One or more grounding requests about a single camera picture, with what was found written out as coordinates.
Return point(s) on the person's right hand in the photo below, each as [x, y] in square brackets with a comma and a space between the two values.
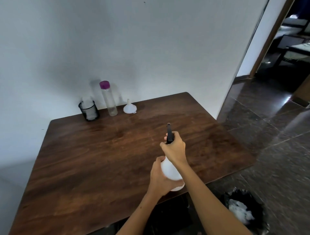
[175, 150]

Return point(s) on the person's left hand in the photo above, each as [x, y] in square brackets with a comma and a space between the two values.
[159, 181]

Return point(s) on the white spray bottle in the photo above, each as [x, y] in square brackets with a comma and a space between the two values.
[170, 172]

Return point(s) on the black spray trigger with tube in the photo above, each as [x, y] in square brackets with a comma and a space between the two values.
[169, 134]

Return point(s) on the white plastic funnel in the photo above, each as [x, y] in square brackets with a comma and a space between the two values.
[130, 109]

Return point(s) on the clear water bottle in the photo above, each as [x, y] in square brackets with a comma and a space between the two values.
[112, 103]

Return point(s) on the purple bottle cap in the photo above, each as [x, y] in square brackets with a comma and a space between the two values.
[104, 84]

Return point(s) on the person's right forearm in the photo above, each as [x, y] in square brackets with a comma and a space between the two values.
[213, 208]

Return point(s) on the person's left forearm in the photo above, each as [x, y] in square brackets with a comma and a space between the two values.
[138, 215]

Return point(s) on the dark wooden table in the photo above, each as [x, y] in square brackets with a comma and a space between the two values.
[84, 157]

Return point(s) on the black mesh holder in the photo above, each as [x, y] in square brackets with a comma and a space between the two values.
[90, 116]

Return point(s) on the dark wooden chair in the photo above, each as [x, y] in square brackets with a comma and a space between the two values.
[294, 52]

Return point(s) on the brown wooden door frame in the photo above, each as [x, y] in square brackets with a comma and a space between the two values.
[268, 41]

